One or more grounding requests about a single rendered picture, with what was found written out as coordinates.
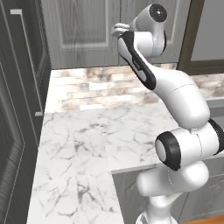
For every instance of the dark grey tall cabinet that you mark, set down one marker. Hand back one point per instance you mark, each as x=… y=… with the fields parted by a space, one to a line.
x=17 y=116

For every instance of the dark brown window frame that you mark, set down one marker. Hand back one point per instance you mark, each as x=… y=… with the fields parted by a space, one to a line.
x=186 y=35

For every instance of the grey sink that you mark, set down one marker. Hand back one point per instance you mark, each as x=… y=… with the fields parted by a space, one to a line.
x=216 y=108

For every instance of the grey wall cabinet door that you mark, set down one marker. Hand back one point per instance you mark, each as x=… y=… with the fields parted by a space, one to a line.
x=78 y=29
x=128 y=11

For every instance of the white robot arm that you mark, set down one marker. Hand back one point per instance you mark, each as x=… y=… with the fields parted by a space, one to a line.
x=180 y=99

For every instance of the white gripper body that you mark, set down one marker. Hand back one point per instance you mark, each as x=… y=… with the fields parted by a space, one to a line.
x=120 y=29

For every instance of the grey base cabinet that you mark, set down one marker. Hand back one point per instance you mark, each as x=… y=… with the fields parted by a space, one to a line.
x=128 y=198

